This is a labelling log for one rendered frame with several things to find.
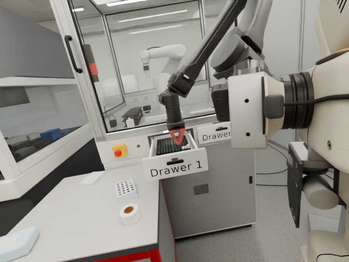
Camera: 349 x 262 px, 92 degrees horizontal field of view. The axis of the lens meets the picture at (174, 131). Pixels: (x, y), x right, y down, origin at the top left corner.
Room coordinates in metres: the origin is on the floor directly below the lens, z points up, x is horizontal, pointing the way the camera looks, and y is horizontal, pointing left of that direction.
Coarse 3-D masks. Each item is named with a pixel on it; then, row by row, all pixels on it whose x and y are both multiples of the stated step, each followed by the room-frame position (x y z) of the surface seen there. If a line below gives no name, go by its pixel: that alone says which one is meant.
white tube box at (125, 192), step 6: (126, 180) 0.75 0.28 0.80; (120, 186) 0.71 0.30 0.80; (126, 186) 0.70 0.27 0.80; (132, 186) 0.69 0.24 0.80; (120, 192) 0.66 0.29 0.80; (126, 192) 0.65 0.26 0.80; (132, 192) 0.65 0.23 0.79; (120, 198) 0.63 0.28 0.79; (126, 198) 0.64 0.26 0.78; (132, 198) 0.65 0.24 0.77
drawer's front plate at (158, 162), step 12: (156, 156) 0.68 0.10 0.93; (168, 156) 0.68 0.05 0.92; (180, 156) 0.68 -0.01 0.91; (192, 156) 0.68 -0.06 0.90; (204, 156) 0.68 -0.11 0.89; (144, 168) 0.67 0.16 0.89; (156, 168) 0.68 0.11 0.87; (168, 168) 0.68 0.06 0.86; (180, 168) 0.68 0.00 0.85; (192, 168) 0.68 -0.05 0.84; (204, 168) 0.68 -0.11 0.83
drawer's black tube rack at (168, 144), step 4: (176, 136) 1.00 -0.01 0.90; (184, 136) 0.98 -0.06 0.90; (160, 140) 0.97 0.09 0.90; (164, 140) 0.96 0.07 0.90; (168, 140) 0.95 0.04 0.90; (172, 140) 0.94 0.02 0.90; (184, 140) 0.90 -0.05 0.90; (160, 144) 0.91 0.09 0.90; (164, 144) 0.90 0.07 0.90; (168, 144) 0.89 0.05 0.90; (172, 144) 0.87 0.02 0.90; (176, 144) 0.86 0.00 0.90; (184, 144) 0.85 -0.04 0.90; (156, 148) 0.85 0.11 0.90; (160, 148) 0.84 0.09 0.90; (164, 148) 0.83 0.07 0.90; (168, 148) 0.83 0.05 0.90; (172, 148) 0.81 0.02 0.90; (176, 148) 0.81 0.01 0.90; (180, 148) 0.80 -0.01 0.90; (156, 152) 0.80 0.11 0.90
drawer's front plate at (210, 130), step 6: (204, 126) 1.01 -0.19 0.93; (210, 126) 1.00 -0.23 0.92; (216, 126) 1.00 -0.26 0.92; (222, 126) 1.01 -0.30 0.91; (228, 126) 1.01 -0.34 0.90; (198, 132) 1.00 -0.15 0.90; (204, 132) 1.00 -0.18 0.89; (210, 132) 1.00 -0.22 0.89; (216, 132) 1.00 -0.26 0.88; (222, 132) 1.00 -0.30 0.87; (228, 132) 1.01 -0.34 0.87; (198, 138) 1.00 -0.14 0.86; (204, 138) 1.00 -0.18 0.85; (210, 138) 1.00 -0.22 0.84; (216, 138) 1.00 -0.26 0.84; (222, 138) 1.00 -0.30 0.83; (228, 138) 1.01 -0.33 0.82
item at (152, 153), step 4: (188, 136) 1.03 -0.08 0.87; (152, 140) 1.01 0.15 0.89; (156, 140) 1.03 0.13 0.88; (188, 140) 1.03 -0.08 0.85; (192, 140) 0.89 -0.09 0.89; (152, 144) 0.95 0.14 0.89; (156, 144) 1.03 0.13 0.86; (192, 144) 0.89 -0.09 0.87; (152, 148) 0.88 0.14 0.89; (192, 148) 0.92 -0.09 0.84; (196, 148) 0.78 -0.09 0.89; (152, 152) 0.85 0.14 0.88
